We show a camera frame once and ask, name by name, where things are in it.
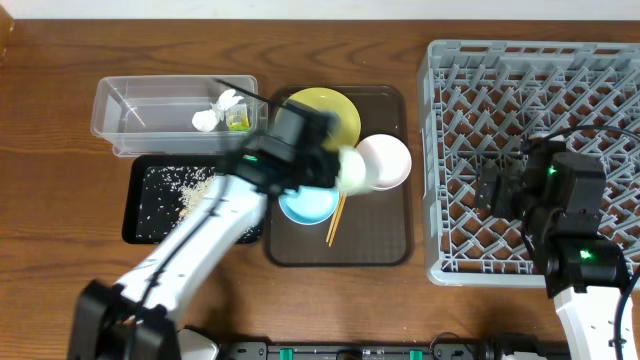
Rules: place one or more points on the black rail with green clips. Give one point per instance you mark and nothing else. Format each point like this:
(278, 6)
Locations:
(445, 346)

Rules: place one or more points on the grey plastic dishwasher rack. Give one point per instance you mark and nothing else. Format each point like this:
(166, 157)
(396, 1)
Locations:
(477, 101)

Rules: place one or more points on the silver green snack wrapper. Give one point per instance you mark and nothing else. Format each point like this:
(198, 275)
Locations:
(237, 118)

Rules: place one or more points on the leftover white rice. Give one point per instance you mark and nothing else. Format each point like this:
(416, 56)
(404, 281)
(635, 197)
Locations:
(168, 194)

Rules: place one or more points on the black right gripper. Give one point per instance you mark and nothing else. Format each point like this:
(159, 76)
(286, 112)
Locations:
(493, 189)

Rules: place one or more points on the pink plastic bowl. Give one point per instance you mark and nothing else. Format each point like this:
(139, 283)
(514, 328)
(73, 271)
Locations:
(388, 161)

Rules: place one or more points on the black food waste tray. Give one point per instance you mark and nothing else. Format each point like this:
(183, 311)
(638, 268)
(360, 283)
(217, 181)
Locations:
(140, 165)

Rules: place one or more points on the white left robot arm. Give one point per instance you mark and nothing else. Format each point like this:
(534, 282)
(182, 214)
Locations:
(138, 316)

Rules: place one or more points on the white green plastic cup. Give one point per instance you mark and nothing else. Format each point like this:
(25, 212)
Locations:
(356, 174)

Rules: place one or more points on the clear plastic waste bin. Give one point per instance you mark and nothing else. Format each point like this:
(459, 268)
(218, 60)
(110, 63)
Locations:
(152, 114)

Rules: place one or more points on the white paper napkin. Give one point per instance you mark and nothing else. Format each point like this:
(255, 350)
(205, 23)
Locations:
(207, 120)

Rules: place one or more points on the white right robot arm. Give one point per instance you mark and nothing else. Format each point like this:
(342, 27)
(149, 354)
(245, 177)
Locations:
(588, 281)

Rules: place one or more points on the dark brown serving tray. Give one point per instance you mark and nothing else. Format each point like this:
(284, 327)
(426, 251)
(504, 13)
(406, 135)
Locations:
(375, 229)

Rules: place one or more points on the yellow plastic plate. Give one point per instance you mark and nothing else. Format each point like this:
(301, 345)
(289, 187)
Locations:
(346, 127)

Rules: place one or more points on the light blue plastic bowl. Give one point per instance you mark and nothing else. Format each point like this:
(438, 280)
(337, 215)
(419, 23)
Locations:
(309, 205)

